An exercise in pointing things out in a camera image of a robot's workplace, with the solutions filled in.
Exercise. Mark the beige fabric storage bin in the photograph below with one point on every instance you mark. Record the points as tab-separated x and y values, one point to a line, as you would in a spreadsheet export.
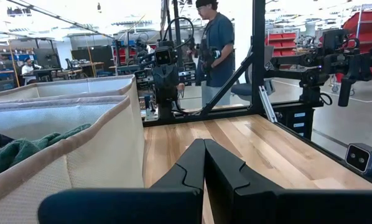
105	155
136	99

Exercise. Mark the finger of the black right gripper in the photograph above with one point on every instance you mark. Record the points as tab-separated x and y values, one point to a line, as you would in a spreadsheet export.
170	88
163	88

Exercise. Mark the wooden workbench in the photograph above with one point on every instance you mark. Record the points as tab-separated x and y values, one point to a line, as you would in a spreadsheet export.
49	72

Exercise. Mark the black partition panel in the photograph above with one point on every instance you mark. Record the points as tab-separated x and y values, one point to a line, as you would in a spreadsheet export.
95	56

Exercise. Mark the grey table-level camera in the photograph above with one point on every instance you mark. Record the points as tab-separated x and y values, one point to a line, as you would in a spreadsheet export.
358	158

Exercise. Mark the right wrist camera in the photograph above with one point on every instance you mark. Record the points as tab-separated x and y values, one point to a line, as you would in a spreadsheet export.
163	57

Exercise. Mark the silver aluminium rail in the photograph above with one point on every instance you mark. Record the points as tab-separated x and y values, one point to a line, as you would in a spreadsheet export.
267	104

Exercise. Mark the red bin rack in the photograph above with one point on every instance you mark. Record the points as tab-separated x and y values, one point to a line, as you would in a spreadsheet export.
282	43
371	21

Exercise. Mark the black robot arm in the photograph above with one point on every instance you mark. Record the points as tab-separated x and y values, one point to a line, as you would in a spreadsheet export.
332	62

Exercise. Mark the black aluminium table frame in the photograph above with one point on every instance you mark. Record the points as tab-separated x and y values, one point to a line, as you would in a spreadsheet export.
258	62

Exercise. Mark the black computer monitor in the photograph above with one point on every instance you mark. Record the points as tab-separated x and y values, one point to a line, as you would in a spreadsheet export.
47	57

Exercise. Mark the black pedestal with labels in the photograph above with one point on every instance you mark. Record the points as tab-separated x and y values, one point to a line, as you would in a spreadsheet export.
290	119

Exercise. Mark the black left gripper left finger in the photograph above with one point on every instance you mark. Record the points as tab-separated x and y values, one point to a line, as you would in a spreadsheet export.
183	177

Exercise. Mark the person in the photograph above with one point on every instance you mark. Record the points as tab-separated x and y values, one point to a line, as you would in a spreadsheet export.
28	69
218	34

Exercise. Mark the dark green garment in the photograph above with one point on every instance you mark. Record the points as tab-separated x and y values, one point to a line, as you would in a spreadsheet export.
18	152

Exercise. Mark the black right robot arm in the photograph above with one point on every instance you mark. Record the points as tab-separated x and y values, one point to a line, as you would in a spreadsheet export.
166	109

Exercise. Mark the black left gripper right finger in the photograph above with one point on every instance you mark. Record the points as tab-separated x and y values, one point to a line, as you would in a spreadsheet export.
229	180

